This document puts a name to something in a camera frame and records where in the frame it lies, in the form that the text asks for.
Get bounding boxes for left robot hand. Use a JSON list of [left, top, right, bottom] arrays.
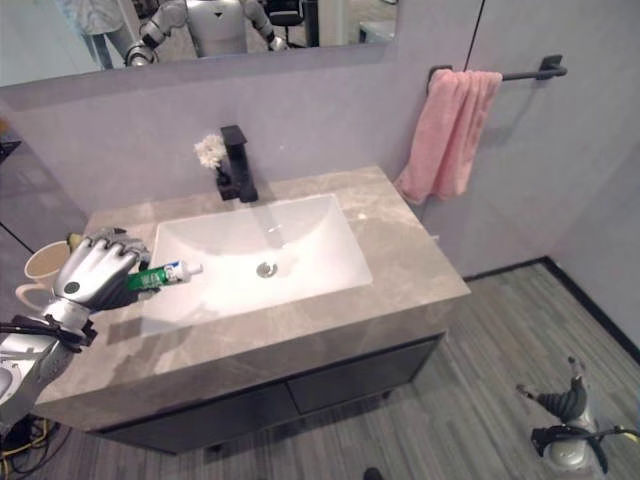
[[51, 227, 162, 313]]

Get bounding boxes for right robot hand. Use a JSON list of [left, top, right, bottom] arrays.
[[516, 355, 596, 427]]

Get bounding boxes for green white toothpaste tube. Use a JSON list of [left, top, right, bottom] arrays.
[[125, 259, 205, 293]]

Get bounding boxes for cream ceramic cup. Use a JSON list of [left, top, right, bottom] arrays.
[[15, 240, 76, 307]]

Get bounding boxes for white rectangular sink basin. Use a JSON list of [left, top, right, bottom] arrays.
[[141, 193, 374, 337]]

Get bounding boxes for pink towel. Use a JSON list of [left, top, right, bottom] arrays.
[[394, 69, 503, 205]]

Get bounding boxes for black towel bar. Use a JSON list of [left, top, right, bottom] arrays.
[[427, 54, 569, 94]]

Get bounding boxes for white flower in black vase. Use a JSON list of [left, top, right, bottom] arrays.
[[194, 133, 232, 187]]

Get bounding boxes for black square faucet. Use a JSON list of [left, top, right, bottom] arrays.
[[216, 125, 259, 204]]

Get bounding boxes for dark vanity cabinet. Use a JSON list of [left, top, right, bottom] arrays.
[[87, 330, 448, 456]]

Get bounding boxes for yellow cable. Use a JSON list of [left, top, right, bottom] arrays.
[[0, 417, 51, 457]]

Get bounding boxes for wall mirror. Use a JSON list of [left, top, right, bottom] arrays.
[[0, 0, 400, 89]]

